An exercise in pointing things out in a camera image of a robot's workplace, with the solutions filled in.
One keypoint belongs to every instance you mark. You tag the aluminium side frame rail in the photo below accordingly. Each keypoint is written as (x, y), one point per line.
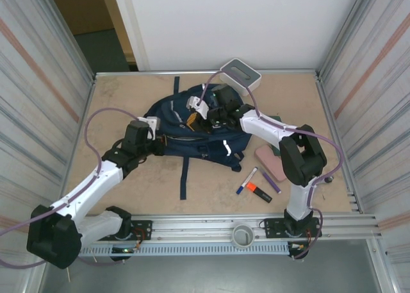
(77, 145)
(339, 145)

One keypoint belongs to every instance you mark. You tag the thin aluminium frame rail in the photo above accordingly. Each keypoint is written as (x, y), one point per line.
(288, 71)

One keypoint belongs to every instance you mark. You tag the long aluminium frame rail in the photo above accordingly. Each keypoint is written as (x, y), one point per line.
(198, 224)

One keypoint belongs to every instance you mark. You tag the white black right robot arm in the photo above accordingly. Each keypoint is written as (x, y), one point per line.
(301, 197)

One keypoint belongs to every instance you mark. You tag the navy blue backpack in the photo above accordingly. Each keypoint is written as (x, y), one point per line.
(198, 145)

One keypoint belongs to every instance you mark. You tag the white marker with blue cap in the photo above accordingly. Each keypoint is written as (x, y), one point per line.
(246, 180)

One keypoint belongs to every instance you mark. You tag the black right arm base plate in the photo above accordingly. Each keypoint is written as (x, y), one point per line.
(272, 227)

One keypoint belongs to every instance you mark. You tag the pink eraser block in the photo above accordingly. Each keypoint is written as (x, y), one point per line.
(267, 160)

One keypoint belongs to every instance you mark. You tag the white grey tissue box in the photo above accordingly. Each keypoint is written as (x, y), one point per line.
(240, 76)

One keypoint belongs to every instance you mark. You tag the purple pen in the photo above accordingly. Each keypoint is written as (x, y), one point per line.
(271, 181)

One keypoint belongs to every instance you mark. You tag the orange black highlighter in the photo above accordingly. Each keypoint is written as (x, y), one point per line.
(261, 193)

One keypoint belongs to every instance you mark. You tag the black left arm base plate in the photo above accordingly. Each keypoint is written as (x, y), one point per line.
(144, 229)

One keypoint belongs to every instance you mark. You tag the brown wooden door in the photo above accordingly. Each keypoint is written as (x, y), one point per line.
(80, 11)

